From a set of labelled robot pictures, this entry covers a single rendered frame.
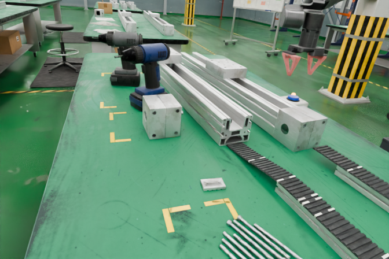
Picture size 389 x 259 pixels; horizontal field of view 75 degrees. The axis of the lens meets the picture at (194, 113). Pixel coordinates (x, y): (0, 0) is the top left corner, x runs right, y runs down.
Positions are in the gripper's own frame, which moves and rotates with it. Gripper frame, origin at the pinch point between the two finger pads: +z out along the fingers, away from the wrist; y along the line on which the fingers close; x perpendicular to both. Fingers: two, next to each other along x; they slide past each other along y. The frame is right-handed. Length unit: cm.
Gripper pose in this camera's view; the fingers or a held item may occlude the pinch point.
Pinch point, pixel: (300, 72)
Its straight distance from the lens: 97.6
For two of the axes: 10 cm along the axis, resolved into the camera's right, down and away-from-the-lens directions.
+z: -0.8, 9.0, 4.2
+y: -9.1, 1.0, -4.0
